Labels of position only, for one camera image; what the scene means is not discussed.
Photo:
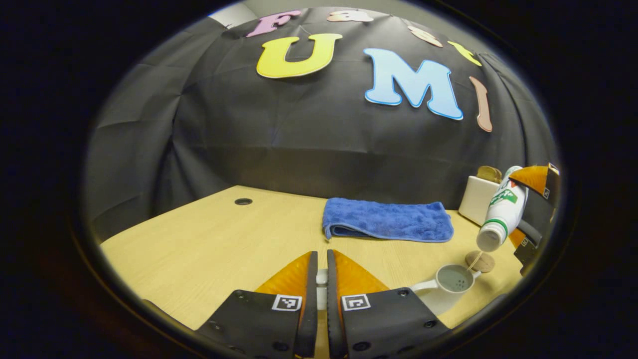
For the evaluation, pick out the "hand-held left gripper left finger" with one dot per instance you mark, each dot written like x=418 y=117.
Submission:
x=311 y=309

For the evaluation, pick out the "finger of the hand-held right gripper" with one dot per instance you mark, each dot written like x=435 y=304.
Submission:
x=543 y=204
x=527 y=249

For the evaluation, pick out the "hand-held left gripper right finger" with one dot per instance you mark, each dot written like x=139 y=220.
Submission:
x=333 y=319

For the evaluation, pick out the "white teacup lid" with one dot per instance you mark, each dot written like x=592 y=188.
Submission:
x=322 y=289

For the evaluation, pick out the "white plastic water bottle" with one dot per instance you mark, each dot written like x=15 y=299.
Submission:
x=503 y=209

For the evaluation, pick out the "round wooden coaster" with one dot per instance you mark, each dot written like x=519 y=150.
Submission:
x=486 y=263

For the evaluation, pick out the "white ceramic teacup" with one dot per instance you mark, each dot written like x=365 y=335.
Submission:
x=443 y=296

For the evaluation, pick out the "brown toast slice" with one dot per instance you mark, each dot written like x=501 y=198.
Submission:
x=488 y=173

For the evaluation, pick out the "white toaster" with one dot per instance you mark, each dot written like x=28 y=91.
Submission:
x=476 y=199

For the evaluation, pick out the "blue towel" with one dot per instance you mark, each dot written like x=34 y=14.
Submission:
x=389 y=219

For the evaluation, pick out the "black table grommet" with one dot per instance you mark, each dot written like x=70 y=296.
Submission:
x=243 y=201

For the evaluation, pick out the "black backdrop cloth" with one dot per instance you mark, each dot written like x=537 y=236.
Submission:
x=274 y=139

